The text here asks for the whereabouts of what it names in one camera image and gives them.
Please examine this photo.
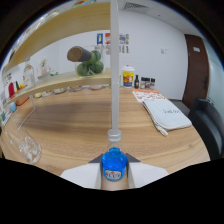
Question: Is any blue liquid bottle silver cap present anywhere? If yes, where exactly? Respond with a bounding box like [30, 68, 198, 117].
[101, 129, 128, 183]

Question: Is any blue and yellow poster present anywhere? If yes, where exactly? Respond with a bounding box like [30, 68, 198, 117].
[96, 32, 104, 46]

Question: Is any black chair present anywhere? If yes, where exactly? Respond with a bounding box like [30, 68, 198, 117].
[188, 97, 224, 161]

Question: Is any dark muddler with wooden end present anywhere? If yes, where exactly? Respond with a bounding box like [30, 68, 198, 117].
[66, 45, 93, 63]

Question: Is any ceiling air vent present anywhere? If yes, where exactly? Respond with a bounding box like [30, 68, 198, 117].
[123, 1, 148, 10]

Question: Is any brown door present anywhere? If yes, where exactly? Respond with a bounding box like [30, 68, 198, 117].
[182, 33, 212, 109]

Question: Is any light blue bottle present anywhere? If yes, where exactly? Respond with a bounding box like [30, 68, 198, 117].
[9, 101, 18, 113]

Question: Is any white fabric pouch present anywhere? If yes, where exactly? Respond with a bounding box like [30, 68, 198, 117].
[142, 98, 193, 137]

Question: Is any white two-tier wooden shelf rack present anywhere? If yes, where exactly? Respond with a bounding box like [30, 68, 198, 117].
[2, 0, 122, 134]

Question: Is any orange printed menu sheet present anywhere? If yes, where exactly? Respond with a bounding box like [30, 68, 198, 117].
[132, 89, 168, 103]

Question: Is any glass jar of green limes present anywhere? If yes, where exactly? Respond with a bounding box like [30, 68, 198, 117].
[74, 46, 105, 77]

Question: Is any colourful poster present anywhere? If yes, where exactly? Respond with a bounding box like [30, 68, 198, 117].
[119, 33, 130, 46]

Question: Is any clear glass with ice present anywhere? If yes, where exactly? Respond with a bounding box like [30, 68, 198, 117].
[6, 128, 43, 165]

